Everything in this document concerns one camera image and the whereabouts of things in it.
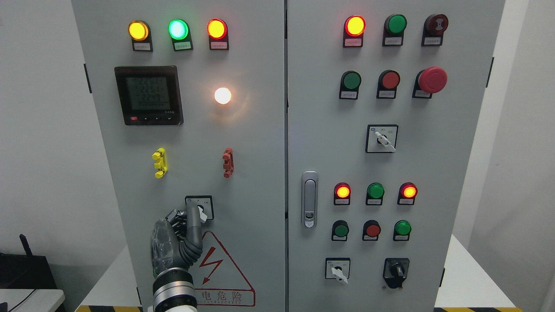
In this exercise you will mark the silver door handle lock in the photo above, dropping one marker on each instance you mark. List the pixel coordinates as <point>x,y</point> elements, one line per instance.
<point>309,198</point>

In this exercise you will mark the green push button lower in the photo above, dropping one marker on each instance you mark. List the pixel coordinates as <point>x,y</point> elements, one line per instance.
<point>340,231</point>

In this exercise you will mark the red lit indicator left door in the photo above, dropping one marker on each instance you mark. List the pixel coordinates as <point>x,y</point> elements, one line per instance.
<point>217,30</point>

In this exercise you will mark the red triangle warning sticker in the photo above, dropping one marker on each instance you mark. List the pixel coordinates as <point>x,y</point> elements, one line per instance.
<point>218,279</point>

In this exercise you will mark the clear round lamp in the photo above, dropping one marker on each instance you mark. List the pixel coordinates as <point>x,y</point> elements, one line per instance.
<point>223,95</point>

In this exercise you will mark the green indicator lower middle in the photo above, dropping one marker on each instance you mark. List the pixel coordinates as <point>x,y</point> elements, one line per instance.
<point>374,194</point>

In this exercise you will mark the black device with antenna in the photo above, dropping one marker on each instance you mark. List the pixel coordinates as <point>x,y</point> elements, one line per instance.
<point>25,271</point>

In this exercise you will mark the white side table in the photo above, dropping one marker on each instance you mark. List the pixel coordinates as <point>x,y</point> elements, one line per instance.
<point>29,300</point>

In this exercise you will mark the green indicator top right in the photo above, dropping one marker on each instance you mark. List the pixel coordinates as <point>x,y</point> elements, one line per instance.
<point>393,30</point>

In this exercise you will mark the white rotary selector switch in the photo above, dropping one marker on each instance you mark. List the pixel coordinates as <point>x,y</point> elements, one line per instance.
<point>205,203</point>

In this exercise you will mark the red plastic clip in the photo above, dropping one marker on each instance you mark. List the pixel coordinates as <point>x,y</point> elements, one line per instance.
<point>228,162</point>

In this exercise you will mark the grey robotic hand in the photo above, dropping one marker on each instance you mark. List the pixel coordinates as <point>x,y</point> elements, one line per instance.
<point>176,240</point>

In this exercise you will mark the green push button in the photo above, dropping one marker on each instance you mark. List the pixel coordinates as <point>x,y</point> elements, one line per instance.
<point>340,231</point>
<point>349,85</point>

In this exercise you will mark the grey cabinet left door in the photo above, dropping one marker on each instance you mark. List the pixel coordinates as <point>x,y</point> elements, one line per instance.
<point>249,207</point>

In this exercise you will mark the silver white robot forearm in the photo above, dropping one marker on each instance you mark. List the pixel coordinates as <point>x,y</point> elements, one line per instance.
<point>173,291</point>

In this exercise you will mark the red push button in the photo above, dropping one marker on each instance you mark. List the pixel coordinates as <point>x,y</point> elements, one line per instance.
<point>371,231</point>
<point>387,84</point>

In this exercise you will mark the red push button lower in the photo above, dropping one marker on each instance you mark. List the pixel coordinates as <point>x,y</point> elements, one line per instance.
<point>371,231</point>

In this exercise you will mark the grey cabinet door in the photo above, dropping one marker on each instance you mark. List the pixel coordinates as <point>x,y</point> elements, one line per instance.
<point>329,135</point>
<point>249,207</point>

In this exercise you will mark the yellow indicator light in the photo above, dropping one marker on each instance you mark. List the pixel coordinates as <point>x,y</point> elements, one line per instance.
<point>140,34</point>

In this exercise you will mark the red emergency stop button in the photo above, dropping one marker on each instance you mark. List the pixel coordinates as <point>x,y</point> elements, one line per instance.
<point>429,81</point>

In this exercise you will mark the white selector switch middle right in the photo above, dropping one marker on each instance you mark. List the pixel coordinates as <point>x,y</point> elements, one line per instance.
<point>381,138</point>

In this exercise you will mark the red lit indicator lower left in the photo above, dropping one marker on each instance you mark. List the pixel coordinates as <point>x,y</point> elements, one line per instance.
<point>342,193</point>

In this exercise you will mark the grey cabinet right door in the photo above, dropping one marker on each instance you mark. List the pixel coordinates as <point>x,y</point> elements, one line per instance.
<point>329,135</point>

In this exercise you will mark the white selector switch bottom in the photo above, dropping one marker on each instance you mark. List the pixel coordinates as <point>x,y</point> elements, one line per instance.
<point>337,268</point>

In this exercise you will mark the red lit indicator top right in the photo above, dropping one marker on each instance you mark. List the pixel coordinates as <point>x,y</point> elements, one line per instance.
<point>353,30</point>

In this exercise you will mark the red push button upper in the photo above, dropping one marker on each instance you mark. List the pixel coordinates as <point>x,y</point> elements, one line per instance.
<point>387,84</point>

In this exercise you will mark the red lit indicator lower right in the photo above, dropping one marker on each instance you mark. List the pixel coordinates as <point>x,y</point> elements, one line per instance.
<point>407,194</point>

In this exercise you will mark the green push button upper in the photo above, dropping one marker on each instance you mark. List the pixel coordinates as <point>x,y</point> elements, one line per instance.
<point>349,85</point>

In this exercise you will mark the black digital power meter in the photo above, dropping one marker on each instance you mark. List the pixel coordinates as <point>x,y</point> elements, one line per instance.
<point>149,95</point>

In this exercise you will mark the green lit indicator light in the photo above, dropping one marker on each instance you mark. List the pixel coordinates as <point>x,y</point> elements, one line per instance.
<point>180,34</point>

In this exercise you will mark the green indicator bottom right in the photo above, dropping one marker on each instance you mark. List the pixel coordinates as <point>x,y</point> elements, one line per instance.
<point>402,230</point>

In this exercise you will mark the red lit indicator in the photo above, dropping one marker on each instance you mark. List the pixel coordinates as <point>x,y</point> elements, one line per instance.
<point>342,193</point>
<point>407,194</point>
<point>353,30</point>

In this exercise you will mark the dark red buzzer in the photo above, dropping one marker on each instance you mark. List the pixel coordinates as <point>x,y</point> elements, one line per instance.
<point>433,30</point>

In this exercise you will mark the yellow plastic clip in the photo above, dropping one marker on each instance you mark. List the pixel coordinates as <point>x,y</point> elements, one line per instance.
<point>160,162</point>

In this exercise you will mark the black rotary switch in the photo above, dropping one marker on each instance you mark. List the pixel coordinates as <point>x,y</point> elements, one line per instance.
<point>395,271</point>

